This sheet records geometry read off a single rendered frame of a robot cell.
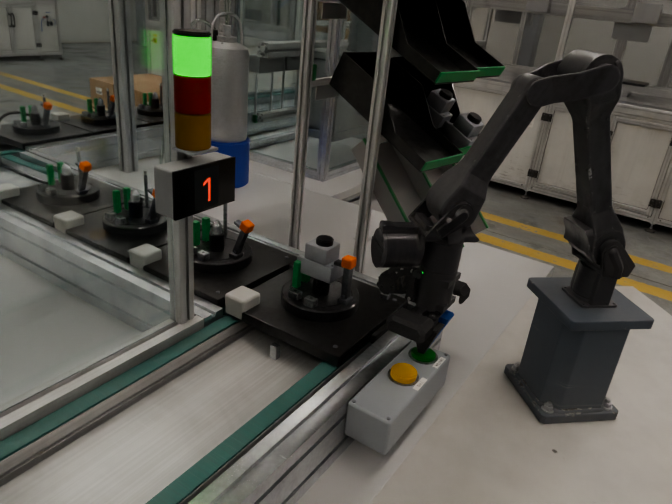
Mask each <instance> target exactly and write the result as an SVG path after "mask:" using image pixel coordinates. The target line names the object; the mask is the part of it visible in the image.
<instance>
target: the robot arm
mask: <svg viewBox="0 0 672 504"><path fill-rule="evenodd" d="M623 76H624V69H623V64H622V62H621V61H620V60H619V59H618V58H616V57H615V56H613V55H609V54H604V53H599V52H594V51H589V50H584V49H578V50H574V51H572V52H570V53H569V54H568V55H567V56H565V57H564V59H561V60H558V61H554V62H551V63H547V64H545V65H543V66H541V67H539V68H538V69H536V70H534V71H531V72H528V73H524V74H521V75H519V76H517V77H516V78H515V79H514V80H513V81H512V84H511V87H510V90H509V92H508V93H507V94H506V96H505V97H504V99H503V100H502V102H501V103H500V105H499V106H498V108H497V109H496V111H495V112H494V114H493V115H492V116H491V118H490V119H489V121H488V122H487V124H486V125H485V127H484V128H483V130H482V131H481V133H480V134H479V136H478V137H477V138H476V140H475V141H474V143H473V144H472V146H471V147H470V149H469V150H468V152H467V153H466V155H465V156H464V157H463V159H462V160H461V161H460V162H459V163H458V164H457V165H455V166H453V167H452V168H450V169H449V170H447V171H446V172H444V173H443V174H442V176H441V177H440V178H439V179H438V180H437V181H436V182H435V183H434V184H433V185H432V186H431V188H430V189H429V190H428V192H427V194H426V198H425V199H424V200H423V201H422V202H421V203H420V204H419V205H418V206H417V207H416V208H415V210H414V211H413V212H412V213H411V214H410V215H409V216H408V218H409V219H410V221H411V222H392V221H388V220H381V221H380V224H379V228H377V229H376V230H375V233H374V236H372V240H371V257H372V262H373V264H374V266H375V267H376V268H389V269H388V270H386V271H384V272H383V273H381V274H380V276H379V277H378V279H379V280H378V282H377V286H378V287H379V290H380V291H381V292H382V293H383V294H389V293H393V294H406V295H405V299H407V300H409V301H411V302H414V303H416V306H414V307H413V308H412V309H411V310H408V309H406V308H403V307H401V308H399V309H398V310H396V311H395V312H394V313H392V314H391V315H390V316H389V317H388V318H387V322H386V329H387V330H389V331H391V332H394V333H396V334H398V335H401V336H403V337H405V338H408V339H410V340H412V341H415V342H416V345H417V351H418V352H419V353H421V354H424V353H425V352H426V351H427V350H428V348H429V347H430V346H431V344H432V343H433V342H434V340H435V339H436V338H437V337H438V335H439V334H440V333H441V331H442V330H443V329H444V328H445V326H446V325H447V324H448V322H449V321H450V320H451V319H452V317H453V316H454V313H453V312H451V311H448V310H447V309H448V308H449V307H450V306H451V305H452V304H453V303H454V302H455V299H456V296H454V295H457V296H459V301H458V302H459V304H462V303H463V302H464V301H465V300H466V299H467V298H468V297H469V294H470V288H469V286H468V285H467V283H465V282H462V281H459V279H460V276H461V273H460V272H458V267H459V262H460V258H461V253H462V249H463V244H464V243H466V242H472V243H476V242H478V241H479V238H478V237H477V236H476V235H475V234H474V233H473V231H472V229H471V226H470V225H471V224H472V223H473V222H474V221H475V219H476V218H477V216H478V214H479V212H480V210H481V208H482V206H483V204H484V202H485V200H486V194H487V189H488V184H489V182H490V180H491V178H492V176H493V175H494V173H495V172H496V171H497V169H498V168H499V166H500V165H501V164H502V162H503V161H504V159H505V158H506V156H507V155H508V154H509V152H510V151H511V149H512V148H513V147H514V145H515V144H516V142H517V141H518V139H519V138H520V137H521V135H522V134H523V132H524V131H525V130H526V128H527V127H528V125H529V124H530V122H531V121H532V120H533V118H534V117H535V115H536V114H537V113H538V111H539V110H540V108H541V107H542V106H546V105H549V104H553V103H560V102H564V104H565V106H566V107H567V109H568V111H569V113H570V115H571V117H572V123H573V140H574V158H575V176H576V193H577V207H576V209H575V211H574V212H573V214H572V215H571V216H567V217H564V219H563V221H564V225H565V234H564V238H565V239H566V240H568V242H569V244H570V245H571V248H572V254H573V255H575V256H576V257H578V258H579V260H578V263H577V264H576V267H575V270H574V274H573V277H572V280H571V284H570V285H571V286H563V287H562V290H563V291H564V292H565V293H566V294H567V295H568V296H569V297H570V298H571V299H573V300H574V301H575V302H576V303H577V304H578V305H579V306H580V307H582V308H616V307H617V304H616V303H615V302H614V301H613V300H611V297H612V294H613V291H614V288H615V285H616V282H617V280H618V279H620V278H622V277H628V276H629V275H630V273H631V272H632V270H633V269H634V268H635V264H634V263H633V261H632V259H631V258H630V256H629V255H628V253H627V252H626V250H625V246H626V241H625V236H624V231H623V227H622V224H621V223H620V221H619V219H618V217H617V215H616V213H615V211H614V209H613V207H612V180H611V138H610V115H611V113H612V111H613V109H614V108H615V106H616V104H617V102H618V101H619V99H620V96H621V90H622V83H623ZM432 215H433V216H434V217H435V218H436V219H437V220H438V222H437V223H436V224H435V225H434V224H433V223H432V222H431V220H430V219H429V218H428V217H430V216H432ZM415 266H419V267H418V268H416V267H415Z"/></svg>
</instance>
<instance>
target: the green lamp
mask: <svg viewBox="0 0 672 504"><path fill-rule="evenodd" d="M172 43H173V73H174V74H177V75H181V76H188V77H208V76H210V75H211V37H187V36H180V35H175V34H173V35H172Z"/></svg>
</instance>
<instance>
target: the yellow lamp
mask: <svg viewBox="0 0 672 504"><path fill-rule="evenodd" d="M174 119H175V146H176V147H177V148H179V149H182V150H188V151H203V150H207V149H209V148H211V112H210V113H209V114H205V115H188V114H181V113H178V112H176V111H174Z"/></svg>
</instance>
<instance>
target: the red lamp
mask: <svg viewBox="0 0 672 504"><path fill-rule="evenodd" d="M173 81H174V110H175V111H176V112H178V113H181V114H188V115H205V114H209V113H210V112H211V76H208V77H188V76H181V75H177V74H173Z"/></svg>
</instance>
